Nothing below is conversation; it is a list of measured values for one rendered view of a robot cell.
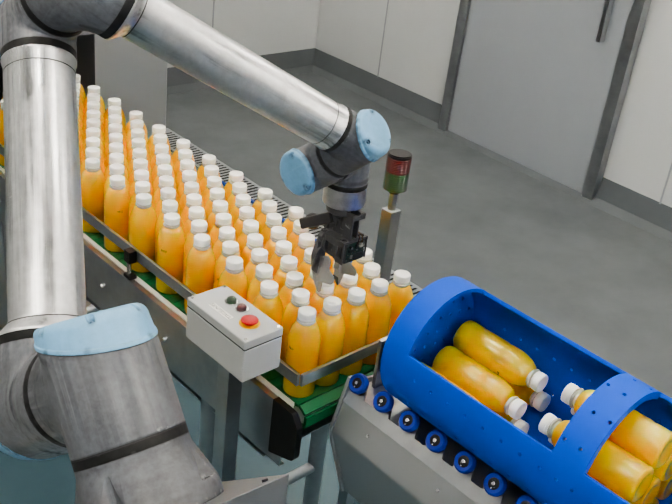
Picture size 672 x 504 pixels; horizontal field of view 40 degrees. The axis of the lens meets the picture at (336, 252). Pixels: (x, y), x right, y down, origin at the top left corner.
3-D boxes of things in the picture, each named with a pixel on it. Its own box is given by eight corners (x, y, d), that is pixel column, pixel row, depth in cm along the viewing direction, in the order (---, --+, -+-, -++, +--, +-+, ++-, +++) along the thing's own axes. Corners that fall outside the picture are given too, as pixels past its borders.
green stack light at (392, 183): (394, 195, 236) (397, 178, 233) (377, 186, 240) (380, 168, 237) (411, 190, 240) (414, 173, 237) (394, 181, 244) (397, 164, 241)
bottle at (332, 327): (344, 378, 208) (354, 309, 199) (323, 390, 203) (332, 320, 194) (322, 364, 212) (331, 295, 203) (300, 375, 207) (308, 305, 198)
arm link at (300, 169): (304, 139, 170) (346, 125, 179) (266, 161, 178) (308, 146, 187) (325, 185, 170) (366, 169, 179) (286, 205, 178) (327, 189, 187)
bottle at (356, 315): (331, 374, 209) (340, 305, 200) (331, 356, 215) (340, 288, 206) (361, 377, 209) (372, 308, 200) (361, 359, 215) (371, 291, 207)
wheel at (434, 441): (448, 436, 181) (452, 438, 182) (431, 424, 184) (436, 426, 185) (436, 455, 181) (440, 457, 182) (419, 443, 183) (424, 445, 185)
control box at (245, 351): (241, 383, 186) (245, 341, 181) (185, 336, 198) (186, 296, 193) (279, 367, 192) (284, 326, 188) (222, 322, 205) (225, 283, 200)
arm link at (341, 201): (315, 180, 191) (349, 171, 197) (313, 201, 193) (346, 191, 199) (344, 196, 185) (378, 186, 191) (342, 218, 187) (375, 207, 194)
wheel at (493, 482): (508, 480, 172) (512, 481, 173) (490, 466, 174) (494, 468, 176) (496, 500, 172) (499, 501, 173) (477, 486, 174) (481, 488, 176)
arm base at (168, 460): (100, 548, 104) (74, 463, 105) (63, 542, 120) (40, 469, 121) (246, 486, 114) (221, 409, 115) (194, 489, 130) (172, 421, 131)
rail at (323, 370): (301, 387, 195) (302, 375, 194) (299, 385, 196) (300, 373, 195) (427, 329, 221) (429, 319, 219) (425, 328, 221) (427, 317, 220)
